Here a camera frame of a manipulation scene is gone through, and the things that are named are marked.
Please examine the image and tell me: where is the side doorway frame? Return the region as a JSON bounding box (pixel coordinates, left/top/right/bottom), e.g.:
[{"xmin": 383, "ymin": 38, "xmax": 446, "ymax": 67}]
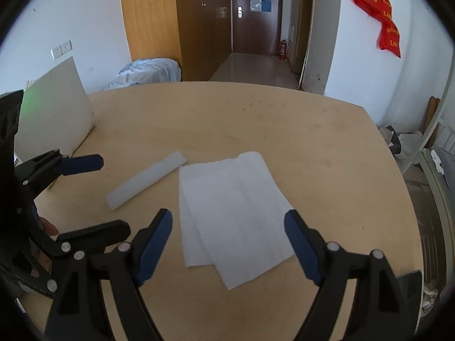
[{"xmin": 288, "ymin": 0, "xmax": 314, "ymax": 76}]

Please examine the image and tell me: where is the left hand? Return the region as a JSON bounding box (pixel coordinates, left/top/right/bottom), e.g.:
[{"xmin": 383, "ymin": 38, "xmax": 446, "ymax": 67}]
[{"xmin": 30, "ymin": 216, "xmax": 59, "ymax": 279}]

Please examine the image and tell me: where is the white wall socket pair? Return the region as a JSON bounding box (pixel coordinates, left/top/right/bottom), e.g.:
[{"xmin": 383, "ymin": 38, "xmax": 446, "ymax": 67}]
[{"xmin": 51, "ymin": 40, "xmax": 73, "ymax": 59}]

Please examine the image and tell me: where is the white tissue sheet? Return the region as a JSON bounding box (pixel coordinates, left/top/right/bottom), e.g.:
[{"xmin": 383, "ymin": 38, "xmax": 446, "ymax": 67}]
[{"xmin": 179, "ymin": 152, "xmax": 294, "ymax": 290}]

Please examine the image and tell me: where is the light blue crumpled sheet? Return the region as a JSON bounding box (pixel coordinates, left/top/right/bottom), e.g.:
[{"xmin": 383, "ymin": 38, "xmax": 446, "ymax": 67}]
[{"xmin": 104, "ymin": 58, "xmax": 182, "ymax": 91}]

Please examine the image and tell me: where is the dark brown entrance door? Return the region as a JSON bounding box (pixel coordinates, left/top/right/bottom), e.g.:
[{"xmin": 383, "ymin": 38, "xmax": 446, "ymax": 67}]
[{"xmin": 232, "ymin": 0, "xmax": 283, "ymax": 56}]

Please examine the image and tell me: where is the white foam box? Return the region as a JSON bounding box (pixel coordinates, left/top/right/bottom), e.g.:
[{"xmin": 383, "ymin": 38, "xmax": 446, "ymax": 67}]
[{"xmin": 15, "ymin": 57, "xmax": 96, "ymax": 162}]

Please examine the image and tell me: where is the white foam strip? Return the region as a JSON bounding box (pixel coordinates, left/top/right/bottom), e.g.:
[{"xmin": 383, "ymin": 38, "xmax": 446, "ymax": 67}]
[{"xmin": 106, "ymin": 152, "xmax": 187, "ymax": 210}]

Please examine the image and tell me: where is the wooden wardrobe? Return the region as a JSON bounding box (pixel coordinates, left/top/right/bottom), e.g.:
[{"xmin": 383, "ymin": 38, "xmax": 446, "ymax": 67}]
[{"xmin": 121, "ymin": 0, "xmax": 231, "ymax": 81}]

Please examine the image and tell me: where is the red fire extinguisher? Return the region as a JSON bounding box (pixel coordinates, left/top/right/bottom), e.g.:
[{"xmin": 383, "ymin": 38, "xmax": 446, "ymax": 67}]
[{"xmin": 278, "ymin": 40, "xmax": 288, "ymax": 60}]

